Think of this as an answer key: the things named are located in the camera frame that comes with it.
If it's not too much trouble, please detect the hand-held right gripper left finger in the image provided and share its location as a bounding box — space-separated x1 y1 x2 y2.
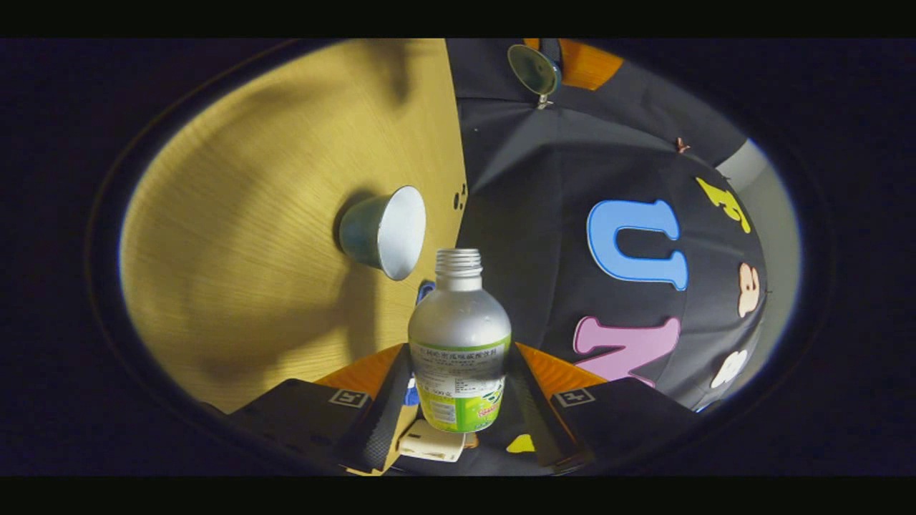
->
229 343 416 474

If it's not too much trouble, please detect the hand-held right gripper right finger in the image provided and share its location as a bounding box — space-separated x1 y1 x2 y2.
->
505 342 706 473

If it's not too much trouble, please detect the blue teacup lid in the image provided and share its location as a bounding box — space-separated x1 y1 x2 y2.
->
507 44 562 109

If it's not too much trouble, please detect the silver green water bottle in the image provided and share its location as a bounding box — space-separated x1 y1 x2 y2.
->
408 248 512 433

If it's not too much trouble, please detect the blue ceramic teacup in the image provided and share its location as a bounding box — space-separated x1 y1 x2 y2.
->
338 186 428 281

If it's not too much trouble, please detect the white toaster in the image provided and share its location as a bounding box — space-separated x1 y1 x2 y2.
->
398 419 466 463

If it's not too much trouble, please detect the blue folded towel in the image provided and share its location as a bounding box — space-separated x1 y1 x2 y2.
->
403 280 436 407

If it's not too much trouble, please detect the black backdrop cloth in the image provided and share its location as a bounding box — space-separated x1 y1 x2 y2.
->
445 39 770 476

